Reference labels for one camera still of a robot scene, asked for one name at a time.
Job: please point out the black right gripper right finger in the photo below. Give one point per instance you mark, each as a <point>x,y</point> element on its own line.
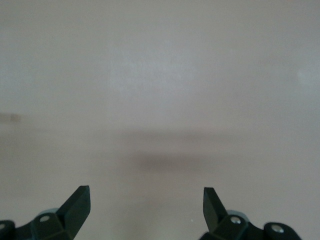
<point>220,225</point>

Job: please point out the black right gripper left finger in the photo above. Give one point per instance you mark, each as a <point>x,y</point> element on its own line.
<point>67,220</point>

